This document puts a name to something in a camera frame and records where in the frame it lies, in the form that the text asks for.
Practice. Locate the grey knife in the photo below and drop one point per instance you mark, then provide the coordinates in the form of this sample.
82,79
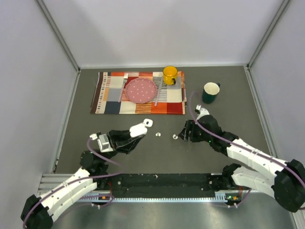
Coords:
158,92

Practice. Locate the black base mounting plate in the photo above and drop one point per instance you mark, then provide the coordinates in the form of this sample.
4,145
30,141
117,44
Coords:
166,185

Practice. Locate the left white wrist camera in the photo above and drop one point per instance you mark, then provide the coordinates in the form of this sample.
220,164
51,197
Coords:
103,142

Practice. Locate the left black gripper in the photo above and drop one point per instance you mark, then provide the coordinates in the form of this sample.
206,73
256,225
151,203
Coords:
120,142

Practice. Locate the colourful checked placemat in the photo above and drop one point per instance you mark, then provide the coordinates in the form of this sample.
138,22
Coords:
172,99

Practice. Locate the grey fork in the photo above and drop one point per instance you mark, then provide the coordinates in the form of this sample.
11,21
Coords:
125,79

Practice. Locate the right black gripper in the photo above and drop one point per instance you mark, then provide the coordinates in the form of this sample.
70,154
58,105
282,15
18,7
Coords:
190,125

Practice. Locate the pink dotted plate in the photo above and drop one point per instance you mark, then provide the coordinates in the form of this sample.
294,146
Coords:
140,90

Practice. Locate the yellow glass mug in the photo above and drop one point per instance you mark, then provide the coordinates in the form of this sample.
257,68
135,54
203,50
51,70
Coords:
170,75

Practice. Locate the white oval charging case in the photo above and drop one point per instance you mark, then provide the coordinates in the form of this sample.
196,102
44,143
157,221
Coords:
138,130

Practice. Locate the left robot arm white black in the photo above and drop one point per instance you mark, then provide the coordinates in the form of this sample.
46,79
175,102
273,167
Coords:
41,212

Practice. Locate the dark green white mug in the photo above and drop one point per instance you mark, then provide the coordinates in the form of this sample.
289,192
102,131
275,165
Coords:
210,92

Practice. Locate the white slotted cable duct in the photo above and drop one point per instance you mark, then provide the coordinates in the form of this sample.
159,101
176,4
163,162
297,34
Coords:
102,198

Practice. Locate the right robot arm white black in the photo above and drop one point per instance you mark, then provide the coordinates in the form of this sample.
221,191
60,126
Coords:
284,181

